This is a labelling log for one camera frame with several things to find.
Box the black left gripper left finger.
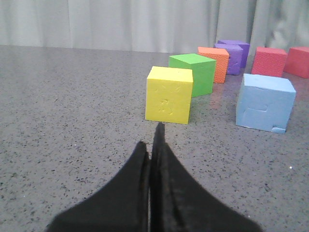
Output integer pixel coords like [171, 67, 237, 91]
[47, 142, 150, 232]

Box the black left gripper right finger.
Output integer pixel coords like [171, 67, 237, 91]
[150, 123, 262, 232]

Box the notched light blue foam cube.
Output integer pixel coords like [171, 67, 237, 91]
[236, 73, 296, 134]

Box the yellow foam cube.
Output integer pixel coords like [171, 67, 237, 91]
[145, 66, 193, 124]

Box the green foam cube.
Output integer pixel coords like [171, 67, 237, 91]
[169, 54, 216, 97]

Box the small orange foam cube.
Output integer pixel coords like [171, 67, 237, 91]
[197, 46, 229, 84]

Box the front purple foam cube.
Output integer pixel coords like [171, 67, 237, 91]
[214, 43, 243, 75]

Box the purple foam cube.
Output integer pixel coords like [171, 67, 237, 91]
[217, 40, 250, 69]
[214, 43, 243, 75]

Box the textured red foam cube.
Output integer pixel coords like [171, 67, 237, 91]
[251, 46, 287, 77]

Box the rear purple foam cube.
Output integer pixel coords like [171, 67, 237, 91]
[217, 40, 250, 69]

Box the white curtain backdrop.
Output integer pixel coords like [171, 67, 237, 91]
[0, 0, 309, 53]

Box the smooth red foam cube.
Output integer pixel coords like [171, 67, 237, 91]
[283, 46, 309, 78]

